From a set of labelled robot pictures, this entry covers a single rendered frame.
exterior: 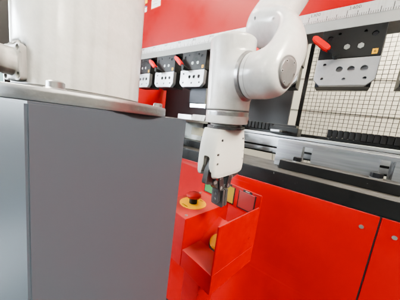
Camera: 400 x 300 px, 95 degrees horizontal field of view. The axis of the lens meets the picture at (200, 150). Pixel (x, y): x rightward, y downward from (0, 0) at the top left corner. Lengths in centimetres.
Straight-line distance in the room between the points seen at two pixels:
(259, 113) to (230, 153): 99
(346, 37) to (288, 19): 43
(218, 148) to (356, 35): 57
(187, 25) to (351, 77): 74
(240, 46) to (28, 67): 28
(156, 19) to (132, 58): 107
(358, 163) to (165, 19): 109
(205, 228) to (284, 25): 45
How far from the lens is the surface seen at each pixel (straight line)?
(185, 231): 46
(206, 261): 47
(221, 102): 34
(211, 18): 101
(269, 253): 73
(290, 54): 33
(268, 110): 133
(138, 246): 25
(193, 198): 49
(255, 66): 31
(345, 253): 68
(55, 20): 22
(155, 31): 127
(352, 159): 73
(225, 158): 36
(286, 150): 74
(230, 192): 53
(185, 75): 100
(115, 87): 21
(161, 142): 22
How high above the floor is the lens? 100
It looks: 9 degrees down
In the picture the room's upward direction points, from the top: 7 degrees clockwise
